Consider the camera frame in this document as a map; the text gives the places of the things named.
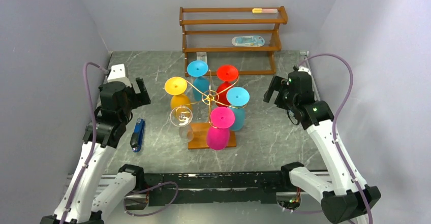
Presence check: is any blue wine glass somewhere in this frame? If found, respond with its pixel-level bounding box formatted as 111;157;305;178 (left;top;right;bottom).
187;60;210;101
226;87;250;131

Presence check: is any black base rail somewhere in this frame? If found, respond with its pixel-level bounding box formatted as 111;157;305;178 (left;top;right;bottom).
145;170;304;207

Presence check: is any clear wine glass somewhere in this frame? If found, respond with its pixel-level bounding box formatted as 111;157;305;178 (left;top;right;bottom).
169;106;194;142

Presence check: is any magenta wine glass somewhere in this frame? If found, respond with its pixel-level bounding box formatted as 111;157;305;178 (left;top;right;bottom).
206;107;235;150

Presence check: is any red wine glass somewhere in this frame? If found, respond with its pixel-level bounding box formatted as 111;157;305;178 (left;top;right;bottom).
216;65;239;107

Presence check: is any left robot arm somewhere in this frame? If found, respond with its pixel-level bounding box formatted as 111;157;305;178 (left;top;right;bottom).
40;77;151;223

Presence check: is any blue wine glass right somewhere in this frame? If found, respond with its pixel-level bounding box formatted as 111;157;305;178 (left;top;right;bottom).
226;87;250;131

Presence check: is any gold wire glass rack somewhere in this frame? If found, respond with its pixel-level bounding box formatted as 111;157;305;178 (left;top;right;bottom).
188;65;249;150

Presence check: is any yellow wine glass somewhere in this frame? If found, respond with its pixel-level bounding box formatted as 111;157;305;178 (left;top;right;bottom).
164;77;193;117

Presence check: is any blue wine glass back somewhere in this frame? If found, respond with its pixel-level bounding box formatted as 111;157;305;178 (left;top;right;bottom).
187;60;210;101

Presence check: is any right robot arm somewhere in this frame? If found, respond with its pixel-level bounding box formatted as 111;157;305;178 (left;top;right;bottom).
263;70;381;223

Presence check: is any wooden shelf rack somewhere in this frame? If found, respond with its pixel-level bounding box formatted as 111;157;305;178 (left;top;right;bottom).
179;6;288;75

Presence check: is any blue packaged item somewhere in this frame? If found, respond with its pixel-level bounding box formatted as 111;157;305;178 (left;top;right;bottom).
231;36;265;47

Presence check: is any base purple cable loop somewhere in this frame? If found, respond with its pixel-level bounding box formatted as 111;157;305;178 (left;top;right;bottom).
122;181;179;217

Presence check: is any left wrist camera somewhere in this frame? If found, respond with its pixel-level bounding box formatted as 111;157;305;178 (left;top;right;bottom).
107;63;132;87

